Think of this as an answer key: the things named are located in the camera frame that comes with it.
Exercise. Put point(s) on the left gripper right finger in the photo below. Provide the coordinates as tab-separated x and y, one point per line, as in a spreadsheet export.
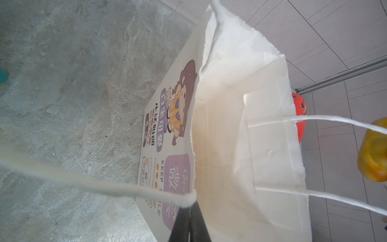
198	229

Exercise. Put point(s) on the dark orange oval bread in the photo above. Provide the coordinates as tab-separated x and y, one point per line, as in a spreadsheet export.
372	158

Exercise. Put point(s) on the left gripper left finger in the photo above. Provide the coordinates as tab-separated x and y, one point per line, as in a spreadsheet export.
181	228

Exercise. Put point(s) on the teal bottle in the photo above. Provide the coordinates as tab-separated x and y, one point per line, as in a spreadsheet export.
3	76

